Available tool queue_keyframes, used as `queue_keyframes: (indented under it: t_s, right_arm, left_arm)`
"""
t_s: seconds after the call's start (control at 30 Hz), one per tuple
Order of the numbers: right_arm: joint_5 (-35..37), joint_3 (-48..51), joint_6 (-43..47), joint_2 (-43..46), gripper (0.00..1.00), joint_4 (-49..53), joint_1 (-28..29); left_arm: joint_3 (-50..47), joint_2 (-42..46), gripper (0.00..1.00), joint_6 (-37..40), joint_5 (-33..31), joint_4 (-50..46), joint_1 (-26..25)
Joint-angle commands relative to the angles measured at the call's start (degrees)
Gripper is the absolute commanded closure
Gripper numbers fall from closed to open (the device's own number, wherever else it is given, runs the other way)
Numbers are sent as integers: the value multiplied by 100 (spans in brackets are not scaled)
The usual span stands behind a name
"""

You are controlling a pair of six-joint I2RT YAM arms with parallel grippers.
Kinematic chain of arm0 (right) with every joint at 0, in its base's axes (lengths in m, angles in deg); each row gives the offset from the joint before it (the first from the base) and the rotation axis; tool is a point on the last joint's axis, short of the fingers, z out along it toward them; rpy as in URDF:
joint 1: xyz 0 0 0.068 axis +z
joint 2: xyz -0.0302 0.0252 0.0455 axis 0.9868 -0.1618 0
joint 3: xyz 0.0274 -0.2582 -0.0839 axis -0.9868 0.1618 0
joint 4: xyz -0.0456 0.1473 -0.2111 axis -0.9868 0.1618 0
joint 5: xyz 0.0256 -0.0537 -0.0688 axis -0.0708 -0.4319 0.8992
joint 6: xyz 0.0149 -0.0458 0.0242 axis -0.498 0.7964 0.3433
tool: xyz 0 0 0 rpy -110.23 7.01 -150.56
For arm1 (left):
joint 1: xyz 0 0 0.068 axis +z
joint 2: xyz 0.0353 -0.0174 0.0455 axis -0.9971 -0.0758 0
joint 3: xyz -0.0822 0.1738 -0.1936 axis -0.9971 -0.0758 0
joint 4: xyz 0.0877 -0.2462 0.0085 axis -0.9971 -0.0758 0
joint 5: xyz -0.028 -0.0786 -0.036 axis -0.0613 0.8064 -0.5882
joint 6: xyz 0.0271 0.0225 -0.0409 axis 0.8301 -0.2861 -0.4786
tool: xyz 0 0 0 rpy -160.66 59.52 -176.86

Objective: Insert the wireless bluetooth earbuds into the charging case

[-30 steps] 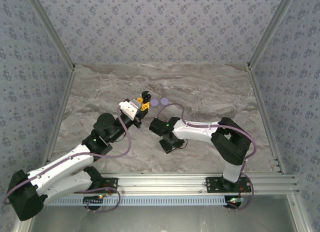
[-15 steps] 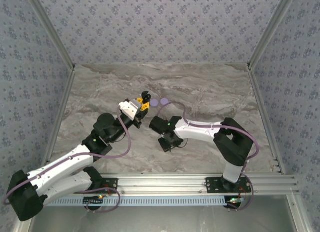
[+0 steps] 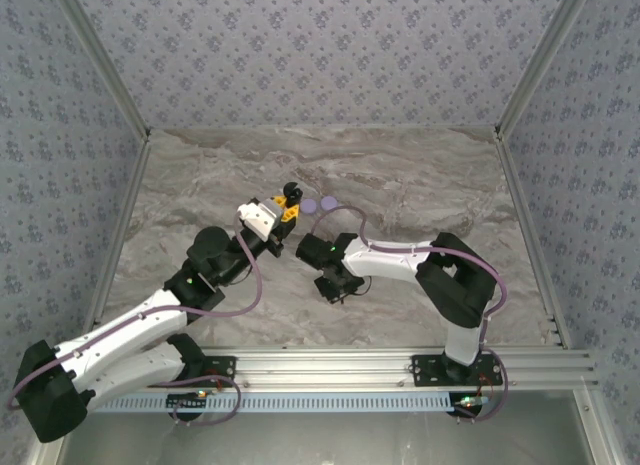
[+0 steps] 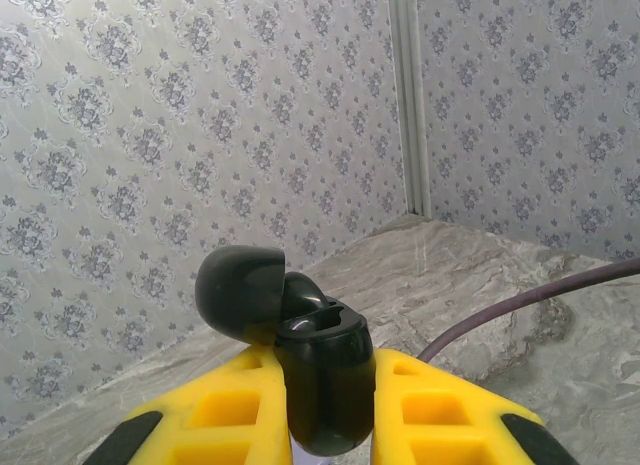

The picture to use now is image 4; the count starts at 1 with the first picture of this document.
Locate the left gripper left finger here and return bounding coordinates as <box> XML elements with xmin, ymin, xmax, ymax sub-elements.
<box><xmin>93</xmin><ymin>345</ymin><xmax>292</xmax><ymax>465</ymax></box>

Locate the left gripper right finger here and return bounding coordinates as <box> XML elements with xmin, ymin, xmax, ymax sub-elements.
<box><xmin>370</xmin><ymin>348</ymin><xmax>569</xmax><ymax>465</ymax></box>

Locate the black earbud charging case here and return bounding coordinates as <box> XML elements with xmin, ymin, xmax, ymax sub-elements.
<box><xmin>193</xmin><ymin>244</ymin><xmax>377</xmax><ymax>457</ymax></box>

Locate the black wireless earbud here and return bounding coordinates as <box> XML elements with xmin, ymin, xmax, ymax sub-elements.
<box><xmin>283</xmin><ymin>271</ymin><xmax>331</xmax><ymax>331</ymax></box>

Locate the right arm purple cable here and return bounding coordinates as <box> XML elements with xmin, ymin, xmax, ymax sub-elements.
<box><xmin>417</xmin><ymin>257</ymin><xmax>640</xmax><ymax>366</ymax></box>

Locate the aluminium frame post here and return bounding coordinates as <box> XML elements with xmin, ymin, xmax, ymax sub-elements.
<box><xmin>388</xmin><ymin>0</ymin><xmax>434</xmax><ymax>219</ymax></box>

